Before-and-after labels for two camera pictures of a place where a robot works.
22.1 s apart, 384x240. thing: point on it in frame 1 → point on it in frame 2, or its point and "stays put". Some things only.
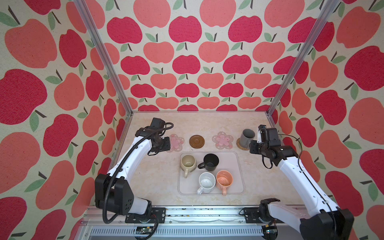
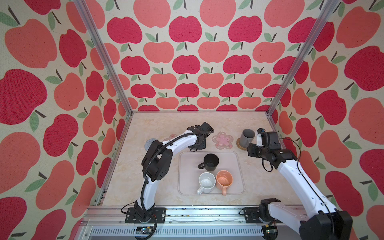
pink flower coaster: x=223 y=140 stays put
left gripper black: x=167 y=146 → x=203 y=147
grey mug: x=246 y=137 stays put
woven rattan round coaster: x=238 y=142 stays put
